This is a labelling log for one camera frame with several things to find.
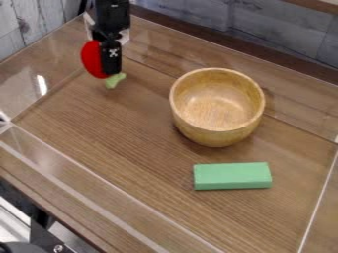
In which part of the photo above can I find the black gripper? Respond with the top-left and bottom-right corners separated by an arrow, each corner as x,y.
91,0 -> 131,75

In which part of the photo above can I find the red plush strawberry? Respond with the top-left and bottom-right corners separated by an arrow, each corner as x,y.
81,40 -> 127,89

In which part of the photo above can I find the light wooden bowl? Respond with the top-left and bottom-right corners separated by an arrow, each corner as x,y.
169,67 -> 268,147

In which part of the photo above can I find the green rectangular block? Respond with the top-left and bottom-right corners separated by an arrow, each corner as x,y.
193,162 -> 273,191

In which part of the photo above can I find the black metal stand base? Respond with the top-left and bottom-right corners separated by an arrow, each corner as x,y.
0,216 -> 71,253

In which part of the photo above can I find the clear acrylic tray wall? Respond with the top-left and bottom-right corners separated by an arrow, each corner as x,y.
0,18 -> 338,253

